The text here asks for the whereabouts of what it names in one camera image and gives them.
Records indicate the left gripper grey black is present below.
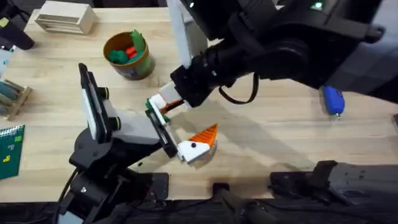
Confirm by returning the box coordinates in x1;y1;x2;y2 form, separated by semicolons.
68;94;219;175

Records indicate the brown tub with toys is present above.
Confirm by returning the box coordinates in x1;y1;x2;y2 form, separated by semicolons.
103;29;156;81

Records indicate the right wrist flat plate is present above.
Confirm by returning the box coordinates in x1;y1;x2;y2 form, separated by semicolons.
166;0;208;70

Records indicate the wrist flat plate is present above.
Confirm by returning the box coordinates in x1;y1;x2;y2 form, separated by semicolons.
78;63;109;144
166;0;208;70

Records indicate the left wrist flat plate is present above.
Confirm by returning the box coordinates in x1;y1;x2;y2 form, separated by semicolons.
78;63;109;144

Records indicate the pale wooden box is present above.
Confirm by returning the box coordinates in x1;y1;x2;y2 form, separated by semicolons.
34;0;97;35

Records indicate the small wooden rack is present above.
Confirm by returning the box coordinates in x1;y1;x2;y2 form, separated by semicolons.
0;79;34;122

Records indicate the green board with blocks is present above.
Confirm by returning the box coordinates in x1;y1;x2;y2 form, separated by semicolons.
0;124;26;180

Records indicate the black device with yellow label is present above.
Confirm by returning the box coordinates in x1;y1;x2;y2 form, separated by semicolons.
0;0;35;51

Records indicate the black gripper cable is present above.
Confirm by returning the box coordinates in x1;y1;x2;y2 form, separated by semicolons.
218;73;260;105

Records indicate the black rail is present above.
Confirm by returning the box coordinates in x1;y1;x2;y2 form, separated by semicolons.
0;198;398;224

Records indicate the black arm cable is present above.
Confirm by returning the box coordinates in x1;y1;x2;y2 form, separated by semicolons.
53;167;79;224

